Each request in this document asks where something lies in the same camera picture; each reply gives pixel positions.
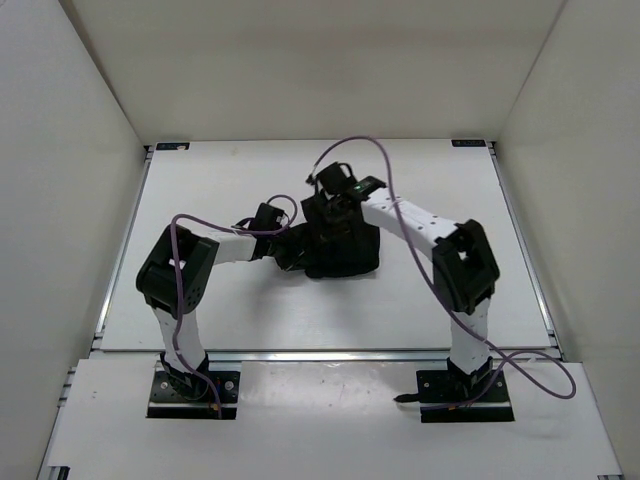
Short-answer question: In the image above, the blue label sticker right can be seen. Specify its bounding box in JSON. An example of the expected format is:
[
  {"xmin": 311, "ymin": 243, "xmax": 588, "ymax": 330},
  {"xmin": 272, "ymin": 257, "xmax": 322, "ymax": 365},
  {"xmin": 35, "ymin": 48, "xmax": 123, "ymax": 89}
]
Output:
[{"xmin": 451, "ymin": 139, "xmax": 487, "ymax": 148}]

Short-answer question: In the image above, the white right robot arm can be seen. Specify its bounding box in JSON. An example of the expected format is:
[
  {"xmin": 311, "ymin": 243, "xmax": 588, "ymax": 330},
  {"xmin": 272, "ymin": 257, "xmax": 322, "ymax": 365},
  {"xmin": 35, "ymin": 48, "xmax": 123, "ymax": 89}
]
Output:
[{"xmin": 302, "ymin": 181, "xmax": 500, "ymax": 401}]

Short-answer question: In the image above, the blue label sticker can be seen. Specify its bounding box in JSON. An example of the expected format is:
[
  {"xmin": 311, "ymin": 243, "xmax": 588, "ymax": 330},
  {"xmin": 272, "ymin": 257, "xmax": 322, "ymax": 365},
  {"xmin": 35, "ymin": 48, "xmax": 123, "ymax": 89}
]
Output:
[
  {"xmin": 155, "ymin": 142, "xmax": 190, "ymax": 151},
  {"xmin": 451, "ymin": 139, "xmax": 487, "ymax": 148}
]

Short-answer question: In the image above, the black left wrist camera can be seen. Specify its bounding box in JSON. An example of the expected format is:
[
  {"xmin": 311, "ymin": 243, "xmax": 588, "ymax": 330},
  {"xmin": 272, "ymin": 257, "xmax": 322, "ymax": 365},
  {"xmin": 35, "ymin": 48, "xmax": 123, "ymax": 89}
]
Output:
[{"xmin": 235, "ymin": 203, "xmax": 285, "ymax": 235}]

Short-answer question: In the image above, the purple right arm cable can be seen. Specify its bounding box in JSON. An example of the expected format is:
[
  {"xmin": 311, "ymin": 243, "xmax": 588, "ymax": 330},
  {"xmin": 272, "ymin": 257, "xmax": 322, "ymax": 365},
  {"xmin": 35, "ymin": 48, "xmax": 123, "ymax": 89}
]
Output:
[{"xmin": 309, "ymin": 135, "xmax": 577, "ymax": 414}]

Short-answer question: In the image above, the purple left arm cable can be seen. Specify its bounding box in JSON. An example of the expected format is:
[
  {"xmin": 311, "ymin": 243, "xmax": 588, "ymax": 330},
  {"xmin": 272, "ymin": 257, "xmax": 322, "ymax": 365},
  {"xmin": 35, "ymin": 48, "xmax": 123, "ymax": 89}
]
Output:
[{"xmin": 169, "ymin": 193, "xmax": 299, "ymax": 419}]

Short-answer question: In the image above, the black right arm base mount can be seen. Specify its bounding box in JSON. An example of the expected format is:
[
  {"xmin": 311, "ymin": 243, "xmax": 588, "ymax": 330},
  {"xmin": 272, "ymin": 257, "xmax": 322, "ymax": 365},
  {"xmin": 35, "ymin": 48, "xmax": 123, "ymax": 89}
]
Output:
[{"xmin": 394, "ymin": 370, "xmax": 515, "ymax": 424}]

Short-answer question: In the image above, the blue label sticker left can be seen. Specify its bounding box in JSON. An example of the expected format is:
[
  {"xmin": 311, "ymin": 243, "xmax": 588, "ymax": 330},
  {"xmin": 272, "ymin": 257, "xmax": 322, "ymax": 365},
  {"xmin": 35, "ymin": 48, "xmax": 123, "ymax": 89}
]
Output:
[{"xmin": 155, "ymin": 142, "xmax": 190, "ymax": 151}]

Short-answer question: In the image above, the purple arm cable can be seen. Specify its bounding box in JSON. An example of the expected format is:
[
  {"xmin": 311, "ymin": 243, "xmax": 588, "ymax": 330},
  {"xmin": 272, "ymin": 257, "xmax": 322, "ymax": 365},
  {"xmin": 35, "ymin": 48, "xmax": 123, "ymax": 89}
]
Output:
[
  {"xmin": 169, "ymin": 193, "xmax": 299, "ymax": 419},
  {"xmin": 309, "ymin": 135, "xmax": 577, "ymax": 414}
]

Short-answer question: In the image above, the black pleated skirt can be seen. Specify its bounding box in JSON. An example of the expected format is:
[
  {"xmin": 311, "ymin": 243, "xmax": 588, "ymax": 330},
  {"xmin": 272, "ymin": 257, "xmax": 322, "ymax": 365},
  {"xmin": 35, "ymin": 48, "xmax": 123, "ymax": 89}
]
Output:
[{"xmin": 283, "ymin": 197, "xmax": 381, "ymax": 280}]

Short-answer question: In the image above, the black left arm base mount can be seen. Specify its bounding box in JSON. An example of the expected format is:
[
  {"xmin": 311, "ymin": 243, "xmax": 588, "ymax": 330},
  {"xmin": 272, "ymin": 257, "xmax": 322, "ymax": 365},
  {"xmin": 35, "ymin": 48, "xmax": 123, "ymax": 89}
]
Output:
[{"xmin": 146, "ymin": 352, "xmax": 241, "ymax": 420}]

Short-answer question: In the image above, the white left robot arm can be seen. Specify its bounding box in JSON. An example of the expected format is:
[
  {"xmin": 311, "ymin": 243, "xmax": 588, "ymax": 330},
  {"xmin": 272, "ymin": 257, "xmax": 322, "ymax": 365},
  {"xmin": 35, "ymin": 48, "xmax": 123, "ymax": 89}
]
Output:
[{"xmin": 135, "ymin": 225, "xmax": 294, "ymax": 398}]

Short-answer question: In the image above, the aluminium table rail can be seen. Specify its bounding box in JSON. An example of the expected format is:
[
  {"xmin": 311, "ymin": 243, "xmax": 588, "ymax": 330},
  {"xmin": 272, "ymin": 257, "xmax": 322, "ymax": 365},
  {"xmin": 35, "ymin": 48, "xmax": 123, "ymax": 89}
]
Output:
[{"xmin": 199, "ymin": 347, "xmax": 564, "ymax": 365}]

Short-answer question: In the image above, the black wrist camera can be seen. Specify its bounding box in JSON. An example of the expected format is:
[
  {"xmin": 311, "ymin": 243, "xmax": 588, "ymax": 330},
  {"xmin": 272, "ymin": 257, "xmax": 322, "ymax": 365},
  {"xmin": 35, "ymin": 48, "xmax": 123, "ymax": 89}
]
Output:
[
  {"xmin": 235, "ymin": 203, "xmax": 285, "ymax": 235},
  {"xmin": 303, "ymin": 160, "xmax": 386, "ymax": 199}
]

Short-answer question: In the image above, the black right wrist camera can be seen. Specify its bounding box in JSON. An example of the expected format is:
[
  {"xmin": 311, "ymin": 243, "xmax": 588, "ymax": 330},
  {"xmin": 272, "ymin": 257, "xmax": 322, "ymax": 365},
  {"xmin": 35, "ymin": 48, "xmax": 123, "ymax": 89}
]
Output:
[{"xmin": 303, "ymin": 160, "xmax": 386, "ymax": 199}]

